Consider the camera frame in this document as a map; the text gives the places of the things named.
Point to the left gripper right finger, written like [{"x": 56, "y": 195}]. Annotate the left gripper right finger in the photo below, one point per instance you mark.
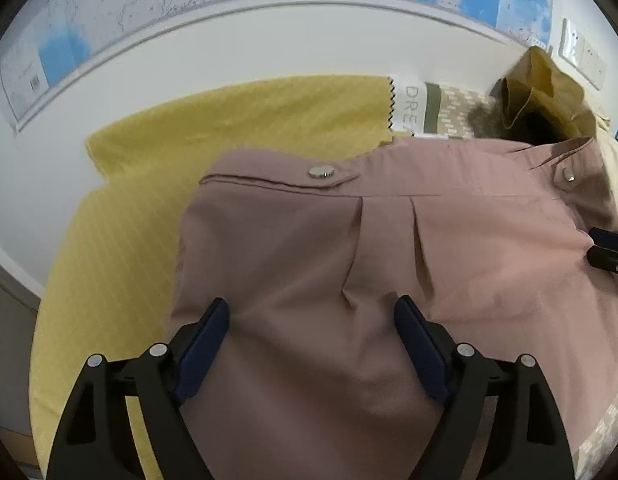
[{"x": 527, "y": 440}]

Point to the cream garment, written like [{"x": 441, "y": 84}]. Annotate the cream garment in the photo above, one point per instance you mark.
[{"x": 609, "y": 151}]

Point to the mustard yellow garment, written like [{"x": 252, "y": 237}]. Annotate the mustard yellow garment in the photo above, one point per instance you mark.
[{"x": 543, "y": 105}]

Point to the left white wall socket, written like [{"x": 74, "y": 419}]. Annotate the left white wall socket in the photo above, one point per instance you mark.
[{"x": 571, "y": 43}]

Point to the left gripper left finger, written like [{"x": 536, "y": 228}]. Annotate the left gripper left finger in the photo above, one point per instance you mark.
[{"x": 94, "y": 438}]

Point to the patterned yellow bed sheet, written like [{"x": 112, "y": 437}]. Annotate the patterned yellow bed sheet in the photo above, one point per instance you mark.
[{"x": 112, "y": 286}]

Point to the pink coat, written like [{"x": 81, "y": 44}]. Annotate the pink coat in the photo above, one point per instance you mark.
[{"x": 489, "y": 239}]

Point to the white wall switch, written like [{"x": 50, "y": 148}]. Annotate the white wall switch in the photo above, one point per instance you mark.
[{"x": 598, "y": 71}]

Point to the middle white wall socket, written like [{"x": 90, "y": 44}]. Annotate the middle white wall socket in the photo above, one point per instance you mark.
[{"x": 585, "y": 57}]

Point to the white wall socket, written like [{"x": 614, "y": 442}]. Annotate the white wall socket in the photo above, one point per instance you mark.
[
  {"x": 571, "y": 43},
  {"x": 585, "y": 57}
]

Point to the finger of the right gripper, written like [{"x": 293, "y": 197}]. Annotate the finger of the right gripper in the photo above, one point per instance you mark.
[
  {"x": 603, "y": 259},
  {"x": 604, "y": 239}
]

